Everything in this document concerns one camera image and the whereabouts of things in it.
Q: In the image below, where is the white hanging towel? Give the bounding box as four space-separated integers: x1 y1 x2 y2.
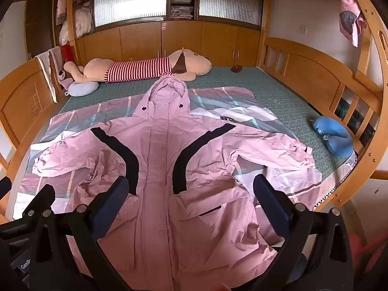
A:
35 47 65 104

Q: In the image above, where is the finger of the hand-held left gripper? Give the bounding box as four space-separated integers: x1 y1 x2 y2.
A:
0 176 13 203
17 184 56 219

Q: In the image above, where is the wooden bunk bed frame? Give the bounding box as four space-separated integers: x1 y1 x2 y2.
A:
0 0 388 225

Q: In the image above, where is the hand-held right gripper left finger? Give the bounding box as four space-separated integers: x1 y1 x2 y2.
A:
29 176 134 291

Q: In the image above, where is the wooden wall cabinet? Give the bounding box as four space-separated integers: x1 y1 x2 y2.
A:
74 21 262 67

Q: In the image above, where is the dark wooden door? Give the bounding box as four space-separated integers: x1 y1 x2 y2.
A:
25 0 59 60

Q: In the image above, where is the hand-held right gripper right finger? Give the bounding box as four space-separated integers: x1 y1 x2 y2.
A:
249 174 355 291

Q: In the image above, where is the stack of magazines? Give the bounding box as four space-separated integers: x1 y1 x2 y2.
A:
170 0 195 21

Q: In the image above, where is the white bagged plush toy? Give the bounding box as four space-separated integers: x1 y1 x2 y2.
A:
74 1 93 39

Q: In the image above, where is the pink hanging garment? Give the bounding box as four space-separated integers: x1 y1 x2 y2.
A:
339 0 367 48

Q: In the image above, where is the plush dog in striped shirt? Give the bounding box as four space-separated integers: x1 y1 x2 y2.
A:
63 48 213 84

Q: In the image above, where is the pink hooded jacket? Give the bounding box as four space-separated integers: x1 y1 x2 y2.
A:
32 77 317 288

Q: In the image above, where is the red plastic item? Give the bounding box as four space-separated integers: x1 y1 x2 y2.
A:
348 232 388 281

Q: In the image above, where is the plaid bed sheet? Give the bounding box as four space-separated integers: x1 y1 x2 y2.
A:
12 86 357 222

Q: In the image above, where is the narrow frosted glass panel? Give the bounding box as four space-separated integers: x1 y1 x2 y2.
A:
198 0 264 31

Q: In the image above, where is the blue plush neck pillow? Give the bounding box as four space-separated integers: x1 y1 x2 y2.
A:
310 116 355 158

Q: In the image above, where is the purple plush toy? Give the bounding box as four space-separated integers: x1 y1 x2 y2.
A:
57 68 75 91

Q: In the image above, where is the green patterned mattress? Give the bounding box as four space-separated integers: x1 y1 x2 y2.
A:
59 65 356 182

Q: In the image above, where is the red cloth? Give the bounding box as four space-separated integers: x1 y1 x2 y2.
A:
61 44 75 64

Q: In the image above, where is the lilac neck pillow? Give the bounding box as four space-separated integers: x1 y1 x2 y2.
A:
67 80 100 97

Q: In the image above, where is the wide frosted glass panel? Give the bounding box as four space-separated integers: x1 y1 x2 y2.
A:
93 0 168 28

